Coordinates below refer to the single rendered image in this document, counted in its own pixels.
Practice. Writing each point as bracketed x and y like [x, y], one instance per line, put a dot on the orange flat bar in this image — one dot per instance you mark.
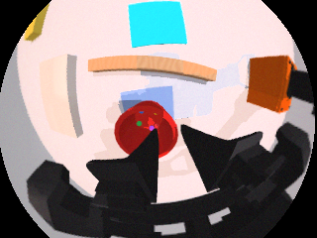
[153, 63]

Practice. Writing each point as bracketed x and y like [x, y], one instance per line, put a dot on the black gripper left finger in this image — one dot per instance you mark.
[141, 166]

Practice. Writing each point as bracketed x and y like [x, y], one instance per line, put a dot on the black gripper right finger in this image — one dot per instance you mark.
[212, 156]

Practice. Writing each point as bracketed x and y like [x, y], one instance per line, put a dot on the yellow rectangular block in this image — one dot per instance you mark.
[36, 27]

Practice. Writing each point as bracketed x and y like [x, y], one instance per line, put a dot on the red cup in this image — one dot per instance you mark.
[129, 136]

